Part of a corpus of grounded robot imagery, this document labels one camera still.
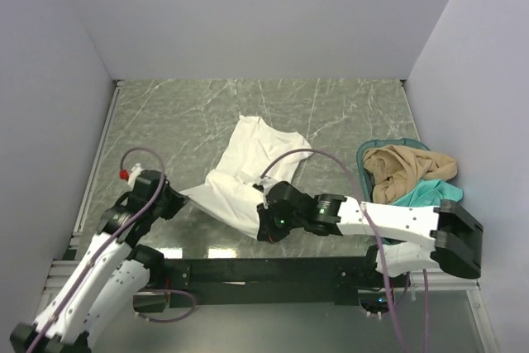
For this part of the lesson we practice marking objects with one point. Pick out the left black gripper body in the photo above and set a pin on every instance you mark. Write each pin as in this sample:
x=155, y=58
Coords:
x=167, y=207

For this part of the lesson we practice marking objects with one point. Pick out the white t shirt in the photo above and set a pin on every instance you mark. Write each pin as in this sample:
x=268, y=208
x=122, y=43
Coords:
x=228, y=193

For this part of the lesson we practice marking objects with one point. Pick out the teal plastic basket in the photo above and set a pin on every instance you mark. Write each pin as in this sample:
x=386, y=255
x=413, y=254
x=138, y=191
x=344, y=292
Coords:
x=366, y=178

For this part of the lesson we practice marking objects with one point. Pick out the right aluminium rail frame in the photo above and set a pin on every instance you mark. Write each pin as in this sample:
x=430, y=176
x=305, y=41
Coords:
x=440, y=281

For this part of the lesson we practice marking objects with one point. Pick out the beige t shirt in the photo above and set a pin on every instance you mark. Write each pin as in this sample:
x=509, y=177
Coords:
x=398, y=168

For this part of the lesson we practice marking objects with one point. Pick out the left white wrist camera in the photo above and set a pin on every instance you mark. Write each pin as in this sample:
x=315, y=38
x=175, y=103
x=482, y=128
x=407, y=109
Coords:
x=130, y=176

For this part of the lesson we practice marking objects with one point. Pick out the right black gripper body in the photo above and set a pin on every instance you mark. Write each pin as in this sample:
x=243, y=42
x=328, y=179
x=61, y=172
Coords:
x=278, y=225

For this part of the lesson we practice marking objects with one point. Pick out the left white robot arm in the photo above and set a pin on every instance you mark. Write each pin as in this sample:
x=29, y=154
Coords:
x=114, y=268

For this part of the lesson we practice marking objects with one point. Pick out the teal t shirt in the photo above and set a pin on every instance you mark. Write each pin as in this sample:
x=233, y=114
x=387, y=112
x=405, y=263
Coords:
x=430, y=193

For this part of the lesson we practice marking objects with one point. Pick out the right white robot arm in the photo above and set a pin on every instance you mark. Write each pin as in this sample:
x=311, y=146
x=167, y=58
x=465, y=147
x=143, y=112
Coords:
x=444, y=237

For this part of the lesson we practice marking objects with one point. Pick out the black base beam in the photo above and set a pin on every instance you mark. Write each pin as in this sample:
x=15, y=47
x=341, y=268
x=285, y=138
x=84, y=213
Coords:
x=289, y=280

